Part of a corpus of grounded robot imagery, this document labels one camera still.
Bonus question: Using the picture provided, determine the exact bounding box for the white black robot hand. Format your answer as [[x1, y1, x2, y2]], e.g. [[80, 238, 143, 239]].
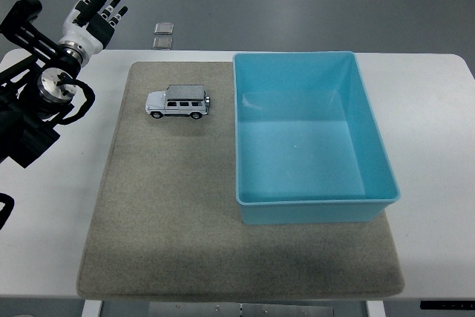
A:
[[59, 0, 129, 56]]

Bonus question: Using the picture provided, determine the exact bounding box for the white toy car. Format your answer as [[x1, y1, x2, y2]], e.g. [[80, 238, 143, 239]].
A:
[[144, 84, 212, 120]]

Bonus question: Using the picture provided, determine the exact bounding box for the blue plastic box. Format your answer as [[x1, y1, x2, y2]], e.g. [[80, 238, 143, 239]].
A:
[[232, 50, 402, 226]]

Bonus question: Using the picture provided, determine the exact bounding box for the metal floor socket cover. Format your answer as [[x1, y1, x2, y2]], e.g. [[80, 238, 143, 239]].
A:
[[153, 22, 175, 36], [152, 36, 174, 50]]

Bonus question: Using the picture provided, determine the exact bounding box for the grey-beige fabric mat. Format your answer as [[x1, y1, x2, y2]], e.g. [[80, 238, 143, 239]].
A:
[[76, 60, 405, 301]]

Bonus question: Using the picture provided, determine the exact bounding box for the white table leg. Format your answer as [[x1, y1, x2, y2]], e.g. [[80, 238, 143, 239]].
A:
[[366, 299, 387, 317], [81, 299, 103, 317]]

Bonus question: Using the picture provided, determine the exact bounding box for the grey metal plate with screws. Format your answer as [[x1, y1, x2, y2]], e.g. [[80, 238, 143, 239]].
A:
[[148, 302, 335, 317]]

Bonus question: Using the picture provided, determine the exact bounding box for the black table control panel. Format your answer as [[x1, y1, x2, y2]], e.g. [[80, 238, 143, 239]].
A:
[[419, 300, 475, 311]]

